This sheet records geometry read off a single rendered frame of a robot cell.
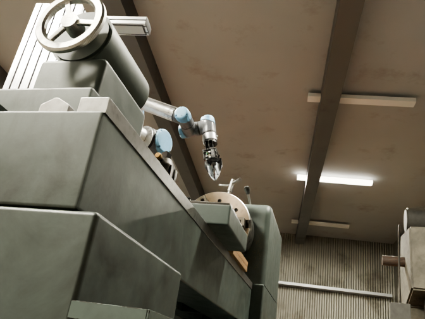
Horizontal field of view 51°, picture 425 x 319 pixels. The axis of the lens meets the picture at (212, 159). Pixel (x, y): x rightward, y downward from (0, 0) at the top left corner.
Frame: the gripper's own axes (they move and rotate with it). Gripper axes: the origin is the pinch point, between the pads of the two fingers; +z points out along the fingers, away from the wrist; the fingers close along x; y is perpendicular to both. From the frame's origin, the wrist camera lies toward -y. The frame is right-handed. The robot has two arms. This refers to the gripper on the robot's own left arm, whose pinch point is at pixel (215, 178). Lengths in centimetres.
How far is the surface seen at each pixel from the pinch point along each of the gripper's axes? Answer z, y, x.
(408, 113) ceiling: -183, -305, 193
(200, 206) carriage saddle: 48, 83, 9
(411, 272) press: 5, -298, 140
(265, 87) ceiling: -224, -244, 31
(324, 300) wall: -68, -865, 61
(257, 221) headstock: 25.1, -3.1, 17.4
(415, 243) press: -23, -295, 152
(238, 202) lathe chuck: 20.0, 12.4, 11.3
